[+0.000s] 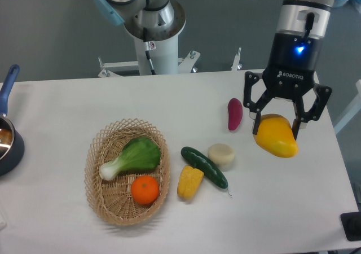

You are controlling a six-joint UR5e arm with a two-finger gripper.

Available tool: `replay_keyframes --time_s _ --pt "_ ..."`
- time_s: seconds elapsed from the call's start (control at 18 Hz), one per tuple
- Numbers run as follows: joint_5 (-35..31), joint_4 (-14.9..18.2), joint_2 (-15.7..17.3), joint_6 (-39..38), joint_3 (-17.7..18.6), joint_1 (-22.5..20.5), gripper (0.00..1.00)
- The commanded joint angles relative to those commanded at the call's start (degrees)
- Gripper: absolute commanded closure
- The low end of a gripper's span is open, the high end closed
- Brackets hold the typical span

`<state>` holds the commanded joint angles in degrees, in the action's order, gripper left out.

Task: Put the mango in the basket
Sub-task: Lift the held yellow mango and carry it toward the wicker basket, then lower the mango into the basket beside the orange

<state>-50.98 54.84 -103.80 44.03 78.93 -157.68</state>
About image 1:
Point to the yellow bell pepper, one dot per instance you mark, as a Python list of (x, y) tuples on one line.
[(189, 182)]

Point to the purple sweet potato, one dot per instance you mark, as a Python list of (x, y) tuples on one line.
[(235, 114)]

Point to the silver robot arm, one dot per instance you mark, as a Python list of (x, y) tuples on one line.
[(305, 18)]

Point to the woven wicker basket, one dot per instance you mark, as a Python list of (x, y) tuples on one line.
[(112, 200)]

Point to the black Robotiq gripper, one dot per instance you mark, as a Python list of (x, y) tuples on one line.
[(287, 67)]

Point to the dark blue saucepan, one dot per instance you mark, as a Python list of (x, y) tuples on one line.
[(12, 144)]

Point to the green bok choy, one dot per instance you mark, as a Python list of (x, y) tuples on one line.
[(138, 154)]

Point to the orange fruit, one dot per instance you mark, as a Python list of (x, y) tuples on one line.
[(145, 190)]

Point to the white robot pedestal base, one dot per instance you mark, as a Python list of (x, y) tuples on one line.
[(156, 40)]

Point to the green cucumber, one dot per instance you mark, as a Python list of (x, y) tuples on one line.
[(198, 160)]

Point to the yellow mango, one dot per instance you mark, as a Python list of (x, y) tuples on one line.
[(276, 137)]

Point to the white frame at right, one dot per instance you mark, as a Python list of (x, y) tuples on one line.
[(349, 112)]

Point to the black device at edge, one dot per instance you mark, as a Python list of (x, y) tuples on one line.
[(351, 225)]

